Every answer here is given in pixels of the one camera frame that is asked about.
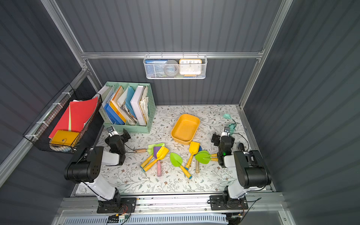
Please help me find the yellow scoop shovel slotted handle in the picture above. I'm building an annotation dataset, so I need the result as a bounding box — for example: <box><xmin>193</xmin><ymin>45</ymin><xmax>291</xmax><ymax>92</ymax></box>
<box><xmin>185</xmin><ymin>142</ymin><xmax>200</xmax><ymax>170</ymax></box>

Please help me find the purple shovel pink handle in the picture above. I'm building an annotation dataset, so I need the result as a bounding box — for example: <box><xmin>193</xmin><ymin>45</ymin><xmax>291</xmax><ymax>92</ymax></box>
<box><xmin>153</xmin><ymin>146</ymin><xmax>162</xmax><ymax>177</ymax></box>

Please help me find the yellow rake-edged shovel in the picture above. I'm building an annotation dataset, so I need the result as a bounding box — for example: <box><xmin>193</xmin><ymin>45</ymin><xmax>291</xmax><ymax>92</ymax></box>
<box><xmin>143</xmin><ymin>146</ymin><xmax>169</xmax><ymax>172</ymax></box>

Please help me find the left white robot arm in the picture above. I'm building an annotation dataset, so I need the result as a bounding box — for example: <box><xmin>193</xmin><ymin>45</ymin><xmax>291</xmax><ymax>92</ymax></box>
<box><xmin>64</xmin><ymin>127</ymin><xmax>131</xmax><ymax>213</ymax></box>

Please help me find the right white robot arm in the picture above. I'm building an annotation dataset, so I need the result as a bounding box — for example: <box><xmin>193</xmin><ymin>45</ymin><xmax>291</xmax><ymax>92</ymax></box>
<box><xmin>210</xmin><ymin>127</ymin><xmax>272</xmax><ymax>209</ymax></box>

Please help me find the yellow plastic storage box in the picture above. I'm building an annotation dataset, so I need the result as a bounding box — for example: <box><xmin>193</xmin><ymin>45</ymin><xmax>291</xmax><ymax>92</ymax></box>
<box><xmin>171</xmin><ymin>114</ymin><xmax>200</xmax><ymax>145</ymax></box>

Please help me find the blue box in basket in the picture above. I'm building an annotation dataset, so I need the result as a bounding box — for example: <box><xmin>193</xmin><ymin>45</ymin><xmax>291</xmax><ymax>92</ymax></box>
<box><xmin>144</xmin><ymin>59</ymin><xmax>168</xmax><ymax>79</ymax></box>

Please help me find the green fork tool upper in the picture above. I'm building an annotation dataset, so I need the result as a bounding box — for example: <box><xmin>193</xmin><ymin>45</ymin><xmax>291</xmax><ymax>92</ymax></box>
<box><xmin>196</xmin><ymin>151</ymin><xmax>217</xmax><ymax>158</ymax></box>

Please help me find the blue folder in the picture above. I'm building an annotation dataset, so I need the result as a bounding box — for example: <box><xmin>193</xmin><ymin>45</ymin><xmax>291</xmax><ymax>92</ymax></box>
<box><xmin>104</xmin><ymin>104</ymin><xmax>125</xmax><ymax>125</ymax></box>

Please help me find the green book organizer crate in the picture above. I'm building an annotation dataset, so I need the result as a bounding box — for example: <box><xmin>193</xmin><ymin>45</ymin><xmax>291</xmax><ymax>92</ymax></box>
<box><xmin>99</xmin><ymin>82</ymin><xmax>156</xmax><ymax>134</ymax></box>

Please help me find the white hardcover book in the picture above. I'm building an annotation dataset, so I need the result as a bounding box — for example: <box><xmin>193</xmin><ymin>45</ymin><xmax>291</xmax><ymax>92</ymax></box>
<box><xmin>130</xmin><ymin>85</ymin><xmax>146</xmax><ymax>126</ymax></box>

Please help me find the floral table mat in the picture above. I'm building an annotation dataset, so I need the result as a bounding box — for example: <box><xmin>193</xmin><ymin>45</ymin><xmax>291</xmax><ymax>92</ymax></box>
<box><xmin>75</xmin><ymin>104</ymin><xmax>274</xmax><ymax>195</ymax></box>

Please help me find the red folder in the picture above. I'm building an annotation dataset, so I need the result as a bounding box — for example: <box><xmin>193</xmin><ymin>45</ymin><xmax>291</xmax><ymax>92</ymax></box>
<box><xmin>49</xmin><ymin>97</ymin><xmax>98</xmax><ymax>138</ymax></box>

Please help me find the yellow wallet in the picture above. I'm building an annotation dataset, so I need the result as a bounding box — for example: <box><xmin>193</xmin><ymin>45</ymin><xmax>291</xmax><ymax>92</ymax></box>
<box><xmin>50</xmin><ymin>130</ymin><xmax>80</xmax><ymax>146</ymax></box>

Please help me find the yellow white alarm clock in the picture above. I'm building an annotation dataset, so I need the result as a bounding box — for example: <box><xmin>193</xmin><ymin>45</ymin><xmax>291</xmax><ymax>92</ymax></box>
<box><xmin>179</xmin><ymin>59</ymin><xmax>203</xmax><ymax>77</ymax></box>

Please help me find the grey tape roll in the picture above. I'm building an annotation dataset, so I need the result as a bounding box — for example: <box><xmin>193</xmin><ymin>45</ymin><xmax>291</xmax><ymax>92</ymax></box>
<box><xmin>164</xmin><ymin>60</ymin><xmax>179</xmax><ymax>77</ymax></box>

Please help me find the green shovel wooden handle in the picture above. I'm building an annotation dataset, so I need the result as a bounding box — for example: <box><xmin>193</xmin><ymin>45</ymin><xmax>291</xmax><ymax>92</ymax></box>
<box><xmin>135</xmin><ymin>144</ymin><xmax>156</xmax><ymax>155</ymax></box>

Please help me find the green pointed trowel yellow handle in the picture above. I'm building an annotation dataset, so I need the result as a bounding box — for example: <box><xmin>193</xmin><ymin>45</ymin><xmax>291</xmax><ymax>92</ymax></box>
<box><xmin>170</xmin><ymin>152</ymin><xmax>192</xmax><ymax>179</ymax></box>

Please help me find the black wire side basket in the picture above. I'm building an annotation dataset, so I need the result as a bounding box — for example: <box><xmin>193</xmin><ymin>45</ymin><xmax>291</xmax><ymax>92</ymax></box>
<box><xmin>23</xmin><ymin>84</ymin><xmax>103</xmax><ymax>154</ymax></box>

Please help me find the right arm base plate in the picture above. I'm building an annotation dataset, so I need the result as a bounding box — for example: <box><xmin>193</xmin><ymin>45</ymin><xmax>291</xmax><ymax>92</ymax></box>
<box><xmin>207</xmin><ymin>195</ymin><xmax>248</xmax><ymax>211</ymax></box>

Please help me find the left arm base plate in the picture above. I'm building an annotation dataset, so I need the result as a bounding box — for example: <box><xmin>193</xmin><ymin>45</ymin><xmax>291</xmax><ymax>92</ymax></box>
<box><xmin>97</xmin><ymin>197</ymin><xmax>137</xmax><ymax>214</ymax></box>

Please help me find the white wire wall basket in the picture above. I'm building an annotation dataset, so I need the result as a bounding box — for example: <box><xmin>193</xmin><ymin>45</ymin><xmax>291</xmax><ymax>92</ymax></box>
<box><xmin>143</xmin><ymin>55</ymin><xmax>208</xmax><ymax>80</ymax></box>

